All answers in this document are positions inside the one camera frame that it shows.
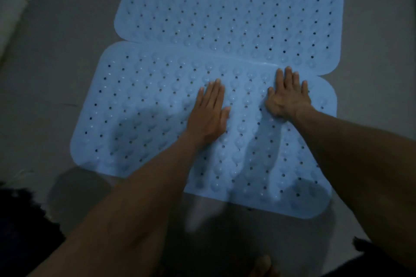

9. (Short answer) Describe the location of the blue bath mat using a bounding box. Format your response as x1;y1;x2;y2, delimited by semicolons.
70;41;338;220
114;0;345;77

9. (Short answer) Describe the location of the person's left hand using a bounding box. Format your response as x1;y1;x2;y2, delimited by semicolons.
184;78;232;149

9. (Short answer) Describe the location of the person's right hand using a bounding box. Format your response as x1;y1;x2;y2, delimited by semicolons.
265;66;315;122

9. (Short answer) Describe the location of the person's left forearm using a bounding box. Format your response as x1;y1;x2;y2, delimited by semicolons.
27;132;204;277

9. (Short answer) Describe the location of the person's right forearm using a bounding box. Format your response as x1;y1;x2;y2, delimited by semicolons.
288;104;416;268

